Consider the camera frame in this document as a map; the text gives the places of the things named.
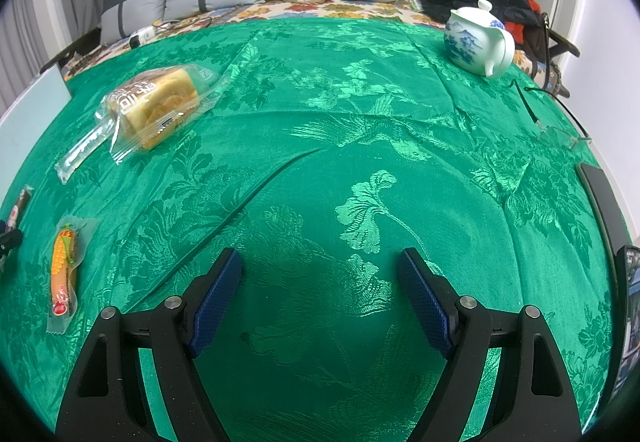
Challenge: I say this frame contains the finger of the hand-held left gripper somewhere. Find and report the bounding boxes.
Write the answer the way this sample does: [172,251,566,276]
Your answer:
[0,221,24,273]

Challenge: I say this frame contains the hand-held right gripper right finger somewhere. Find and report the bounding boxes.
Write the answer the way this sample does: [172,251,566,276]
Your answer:
[398,247,583,442]

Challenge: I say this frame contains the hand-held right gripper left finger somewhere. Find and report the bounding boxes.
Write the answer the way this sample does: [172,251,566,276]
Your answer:
[55,248,244,442]

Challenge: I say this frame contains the red-brown sausage packet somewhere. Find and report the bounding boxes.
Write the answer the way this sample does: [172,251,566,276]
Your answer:
[6,186,34,229]

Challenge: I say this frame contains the corn sausage packet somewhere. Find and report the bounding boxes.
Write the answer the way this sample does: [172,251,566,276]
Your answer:
[45,217,100,335]

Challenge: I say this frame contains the clear narrow snack packet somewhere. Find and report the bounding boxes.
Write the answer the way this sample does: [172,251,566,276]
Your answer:
[54,122,117,186]

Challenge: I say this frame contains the sliced cake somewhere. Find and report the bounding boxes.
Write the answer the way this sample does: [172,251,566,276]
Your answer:
[95,63,226,166]

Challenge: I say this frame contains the white board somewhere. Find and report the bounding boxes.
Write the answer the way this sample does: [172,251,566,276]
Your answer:
[0,70,73,205]

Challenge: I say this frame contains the green patterned tablecloth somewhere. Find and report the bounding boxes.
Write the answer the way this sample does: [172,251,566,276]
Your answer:
[0,16,632,442]

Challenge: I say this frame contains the dark screen device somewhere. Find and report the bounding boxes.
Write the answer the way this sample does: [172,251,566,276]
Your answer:
[611,245,640,395]

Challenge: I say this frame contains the eyeglasses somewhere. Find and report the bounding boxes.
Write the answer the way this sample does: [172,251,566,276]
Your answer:
[514,80,594,149]

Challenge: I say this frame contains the white power strip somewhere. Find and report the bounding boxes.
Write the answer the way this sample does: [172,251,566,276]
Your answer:
[127,26,157,48]

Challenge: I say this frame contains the white and blue teapot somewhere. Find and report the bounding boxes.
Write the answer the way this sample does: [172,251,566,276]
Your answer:
[443,0,516,79]

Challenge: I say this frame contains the floral bedsheet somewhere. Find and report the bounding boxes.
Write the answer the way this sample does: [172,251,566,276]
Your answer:
[60,0,541,77]

